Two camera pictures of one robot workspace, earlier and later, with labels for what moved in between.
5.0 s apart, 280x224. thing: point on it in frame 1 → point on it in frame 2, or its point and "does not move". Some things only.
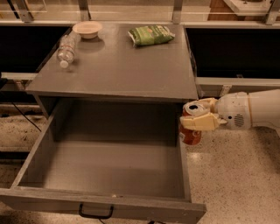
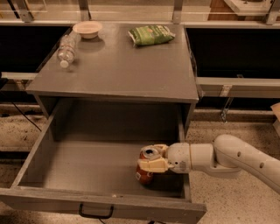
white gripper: [234, 110] → [178, 157]
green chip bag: [150, 35] does not move
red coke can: [193, 108] → [147, 153]
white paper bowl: [88, 29] does not move
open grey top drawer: [121, 154] does not move
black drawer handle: [101, 217] does not move
